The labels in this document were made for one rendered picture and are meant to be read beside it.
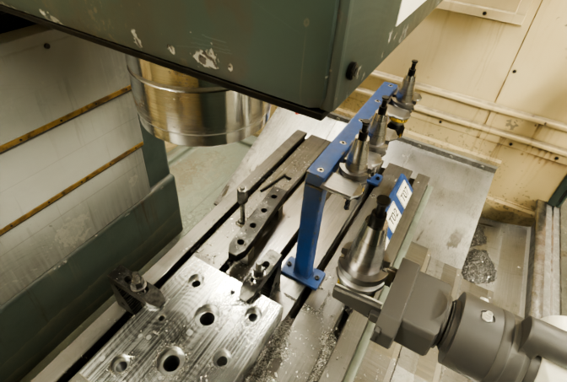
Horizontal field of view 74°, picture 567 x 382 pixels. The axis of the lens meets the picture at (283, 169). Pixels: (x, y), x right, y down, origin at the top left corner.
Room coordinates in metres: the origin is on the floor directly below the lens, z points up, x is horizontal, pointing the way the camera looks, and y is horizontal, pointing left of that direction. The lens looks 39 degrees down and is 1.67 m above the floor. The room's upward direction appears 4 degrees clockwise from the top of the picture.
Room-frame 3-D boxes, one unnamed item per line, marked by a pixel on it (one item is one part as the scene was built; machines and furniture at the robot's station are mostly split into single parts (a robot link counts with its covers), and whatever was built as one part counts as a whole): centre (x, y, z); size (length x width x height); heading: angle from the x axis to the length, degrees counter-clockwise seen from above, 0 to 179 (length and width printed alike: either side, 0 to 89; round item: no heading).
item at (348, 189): (0.53, -0.11, 1.21); 0.07 x 0.05 x 0.01; 63
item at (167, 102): (0.40, 0.10, 1.49); 0.16 x 0.16 x 0.12
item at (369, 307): (0.26, -0.10, 1.26); 0.06 x 0.02 x 0.03; 63
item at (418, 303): (0.25, -0.20, 1.26); 0.13 x 0.12 x 0.10; 153
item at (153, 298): (0.42, 0.27, 0.97); 0.13 x 0.03 x 0.15; 63
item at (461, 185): (0.98, -0.20, 0.75); 0.89 x 0.70 x 0.26; 63
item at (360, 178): (0.58, -0.14, 1.21); 0.06 x 0.06 x 0.03
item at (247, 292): (0.48, 0.03, 0.97); 0.13 x 0.03 x 0.15; 153
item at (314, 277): (0.56, -0.07, 1.05); 0.10 x 0.05 x 0.30; 63
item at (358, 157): (0.58, -0.14, 1.26); 0.04 x 0.04 x 0.07
